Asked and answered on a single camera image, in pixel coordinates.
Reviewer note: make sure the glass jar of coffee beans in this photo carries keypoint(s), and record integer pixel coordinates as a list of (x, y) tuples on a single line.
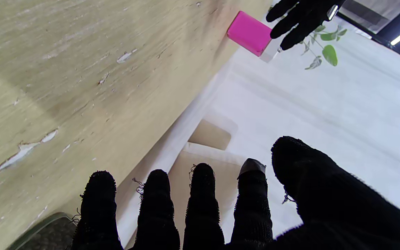
[(47, 236)]

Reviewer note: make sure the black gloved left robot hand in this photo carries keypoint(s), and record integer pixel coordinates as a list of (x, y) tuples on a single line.
[(307, 14)]

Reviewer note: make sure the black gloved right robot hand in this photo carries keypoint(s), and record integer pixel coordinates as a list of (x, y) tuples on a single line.
[(342, 208)]

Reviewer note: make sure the pink square coffee jar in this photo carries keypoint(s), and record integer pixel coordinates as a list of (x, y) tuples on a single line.
[(248, 33)]

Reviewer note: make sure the white sheer curtain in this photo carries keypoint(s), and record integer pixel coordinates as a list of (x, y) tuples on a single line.
[(325, 104)]

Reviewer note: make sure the pale green large-leaf houseplant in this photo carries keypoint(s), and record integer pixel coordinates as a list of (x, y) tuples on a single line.
[(330, 55)]

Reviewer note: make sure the white square jar lid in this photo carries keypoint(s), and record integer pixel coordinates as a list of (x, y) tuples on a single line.
[(267, 52)]

